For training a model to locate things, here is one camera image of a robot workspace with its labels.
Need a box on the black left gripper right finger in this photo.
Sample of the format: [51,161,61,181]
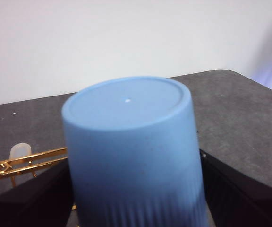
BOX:
[201,153,272,227]

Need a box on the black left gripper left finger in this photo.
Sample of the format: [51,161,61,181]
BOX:
[0,162,75,227]

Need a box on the blue ribbed plastic cup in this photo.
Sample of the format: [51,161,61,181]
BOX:
[60,75,210,227]

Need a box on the gold wire cup rack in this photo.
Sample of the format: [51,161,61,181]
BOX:
[0,142,78,210]

